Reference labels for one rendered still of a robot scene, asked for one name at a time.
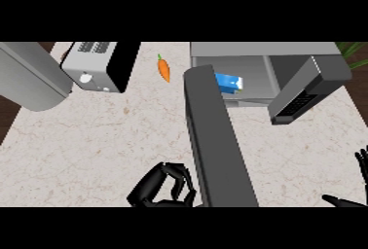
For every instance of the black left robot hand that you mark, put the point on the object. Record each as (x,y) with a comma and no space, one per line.
(143,191)

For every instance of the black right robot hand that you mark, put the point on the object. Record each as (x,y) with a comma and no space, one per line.
(345,204)

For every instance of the dark grey microwave door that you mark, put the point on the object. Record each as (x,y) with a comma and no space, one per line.
(215,146)

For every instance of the grey microwave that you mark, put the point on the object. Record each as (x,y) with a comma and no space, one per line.
(305,84)

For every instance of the blue milk carton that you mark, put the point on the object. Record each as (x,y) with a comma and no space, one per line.
(227,82)

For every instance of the orange carrot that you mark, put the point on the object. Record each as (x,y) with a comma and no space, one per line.
(164,68)

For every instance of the grey and black toaster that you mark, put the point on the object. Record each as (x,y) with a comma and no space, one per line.
(90,66)

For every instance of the grey rounded appliance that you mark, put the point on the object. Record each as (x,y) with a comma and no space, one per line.
(28,78)

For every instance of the green potted plant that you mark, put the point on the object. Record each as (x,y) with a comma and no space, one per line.
(353,52)

